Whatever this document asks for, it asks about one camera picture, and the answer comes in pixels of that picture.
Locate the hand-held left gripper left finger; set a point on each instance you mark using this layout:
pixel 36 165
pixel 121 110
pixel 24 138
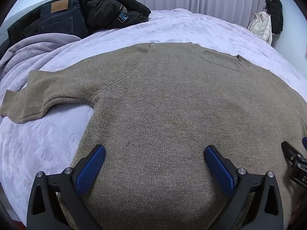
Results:
pixel 92 167

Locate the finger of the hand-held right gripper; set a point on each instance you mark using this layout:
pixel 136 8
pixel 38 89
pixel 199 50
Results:
pixel 305 141
pixel 291 152

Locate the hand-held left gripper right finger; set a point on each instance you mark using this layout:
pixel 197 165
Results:
pixel 219 170

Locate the tan knit sweater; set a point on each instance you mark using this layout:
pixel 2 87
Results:
pixel 168 112

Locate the white puffer jacket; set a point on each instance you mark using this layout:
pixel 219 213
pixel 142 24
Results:
pixel 261 26

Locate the black hanging jacket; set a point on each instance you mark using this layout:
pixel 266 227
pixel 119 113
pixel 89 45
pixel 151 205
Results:
pixel 275 12

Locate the smooth lilac throw blanket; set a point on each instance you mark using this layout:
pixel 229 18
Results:
pixel 31 45

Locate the lilac fluffy bed blanket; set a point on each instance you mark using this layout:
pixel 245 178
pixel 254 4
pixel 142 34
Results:
pixel 179 26

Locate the dark blue jeans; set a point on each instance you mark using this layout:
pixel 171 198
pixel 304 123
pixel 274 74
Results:
pixel 60 21

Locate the black jacket with blue label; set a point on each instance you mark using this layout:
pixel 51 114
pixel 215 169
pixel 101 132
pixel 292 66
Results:
pixel 103 12

